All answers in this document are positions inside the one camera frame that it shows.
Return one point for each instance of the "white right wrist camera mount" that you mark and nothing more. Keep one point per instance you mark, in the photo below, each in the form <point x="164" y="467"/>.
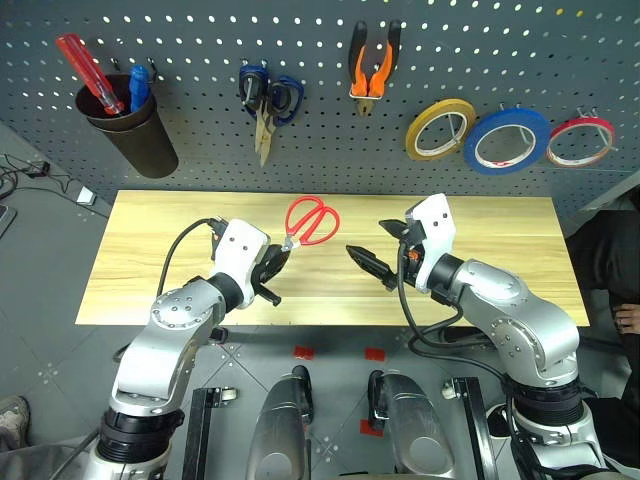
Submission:
<point x="437" y="225"/>

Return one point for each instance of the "bystander bare hand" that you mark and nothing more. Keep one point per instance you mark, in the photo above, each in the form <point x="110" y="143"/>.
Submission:
<point x="629" y="320"/>

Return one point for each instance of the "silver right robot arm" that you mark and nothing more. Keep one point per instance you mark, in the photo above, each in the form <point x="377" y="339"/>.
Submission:
<point x="525" y="325"/>

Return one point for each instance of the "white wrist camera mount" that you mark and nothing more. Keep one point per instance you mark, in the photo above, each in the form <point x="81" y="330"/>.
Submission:
<point x="437" y="225"/>
<point x="240" y="245"/>

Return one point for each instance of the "metal pegboard hook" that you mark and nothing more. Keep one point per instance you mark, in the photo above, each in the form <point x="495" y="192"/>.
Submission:
<point x="607" y="140"/>
<point x="526" y="135"/>
<point x="454" y="127"/>

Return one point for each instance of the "grey perforated pegboard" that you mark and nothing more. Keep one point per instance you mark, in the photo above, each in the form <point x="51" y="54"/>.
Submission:
<point x="327" y="172"/>

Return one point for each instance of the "grey shoe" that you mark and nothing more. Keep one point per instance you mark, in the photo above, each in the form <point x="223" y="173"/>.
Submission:
<point x="12" y="420"/>

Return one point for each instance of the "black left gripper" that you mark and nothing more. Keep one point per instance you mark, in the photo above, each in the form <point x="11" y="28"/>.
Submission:
<point x="267" y="265"/>

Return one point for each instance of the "red tape roll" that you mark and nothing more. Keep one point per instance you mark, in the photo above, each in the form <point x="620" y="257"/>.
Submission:
<point x="580" y="124"/>

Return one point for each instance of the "yellow tape roll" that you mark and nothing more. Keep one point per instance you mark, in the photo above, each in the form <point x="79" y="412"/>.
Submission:
<point x="425" y="112"/>

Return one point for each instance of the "small white box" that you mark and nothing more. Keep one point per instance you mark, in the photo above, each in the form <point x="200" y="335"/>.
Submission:
<point x="87" y="196"/>

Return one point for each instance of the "grey metal side panel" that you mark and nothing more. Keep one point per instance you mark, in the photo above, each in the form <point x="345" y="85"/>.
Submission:
<point x="612" y="195"/>

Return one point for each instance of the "black metal frame with caster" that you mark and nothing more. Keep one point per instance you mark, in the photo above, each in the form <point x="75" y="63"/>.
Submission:
<point x="475" y="420"/>
<point x="197" y="435"/>

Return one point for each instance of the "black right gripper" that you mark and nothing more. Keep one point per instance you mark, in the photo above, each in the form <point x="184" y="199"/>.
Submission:
<point x="411" y="260"/>

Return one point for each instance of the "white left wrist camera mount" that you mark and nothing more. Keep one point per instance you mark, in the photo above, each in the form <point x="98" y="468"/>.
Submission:
<point x="240" y="245"/>

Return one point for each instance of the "blue tape roll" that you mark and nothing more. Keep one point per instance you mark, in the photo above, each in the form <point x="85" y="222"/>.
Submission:
<point x="520" y="115"/>

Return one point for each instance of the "orange and black pliers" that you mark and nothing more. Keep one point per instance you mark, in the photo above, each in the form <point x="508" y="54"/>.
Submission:
<point x="381" y="75"/>

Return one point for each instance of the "black power adapter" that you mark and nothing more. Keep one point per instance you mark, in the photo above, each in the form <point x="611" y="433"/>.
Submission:
<point x="39" y="170"/>

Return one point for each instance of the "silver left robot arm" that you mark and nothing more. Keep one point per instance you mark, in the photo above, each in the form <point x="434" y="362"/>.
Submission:
<point x="170" y="325"/>

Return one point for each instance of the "dark brown holder cup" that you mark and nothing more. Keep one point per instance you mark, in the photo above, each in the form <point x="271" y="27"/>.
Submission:
<point x="145" y="145"/>

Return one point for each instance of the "silver rounded robot leg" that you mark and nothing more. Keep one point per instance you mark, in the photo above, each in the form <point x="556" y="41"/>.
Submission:
<point x="277" y="430"/>
<point x="415" y="430"/>

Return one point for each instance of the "person in dark clothes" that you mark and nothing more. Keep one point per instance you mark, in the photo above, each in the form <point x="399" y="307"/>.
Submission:
<point x="607" y="250"/>

